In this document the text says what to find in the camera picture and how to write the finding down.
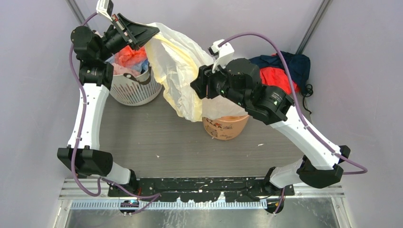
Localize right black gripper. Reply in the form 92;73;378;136
191;57;248;108

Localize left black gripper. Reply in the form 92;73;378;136
97;13;159;61

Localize pale yellow trash bag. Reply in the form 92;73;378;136
145;22;247;122

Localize orange plastic trash bin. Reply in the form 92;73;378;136
202;115;250;141

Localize white slotted laundry basket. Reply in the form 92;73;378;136
110;63;162;106

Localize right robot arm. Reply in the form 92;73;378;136
191;58;350;195

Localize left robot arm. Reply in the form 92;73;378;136
57;14;159;196

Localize red plastic trash bag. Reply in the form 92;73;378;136
115;46;147;68

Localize blue plastic trash bag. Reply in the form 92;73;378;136
107;56;149;74

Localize pink plastic trash bag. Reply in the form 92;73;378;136
112;63;141;76

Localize red cloth garment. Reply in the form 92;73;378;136
260;67;292;95

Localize navy blue cloth garment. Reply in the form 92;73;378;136
250;51;311;94

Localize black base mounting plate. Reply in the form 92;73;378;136
123;177;282;203

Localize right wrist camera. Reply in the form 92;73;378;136
208;39;235;73

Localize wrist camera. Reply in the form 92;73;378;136
208;39;235;73
96;0;114;21

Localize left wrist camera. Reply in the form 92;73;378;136
96;0;114;21

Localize black cord on floor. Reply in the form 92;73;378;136
299;82;314;114

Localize aluminium rail frame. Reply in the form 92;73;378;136
58;177;345;214

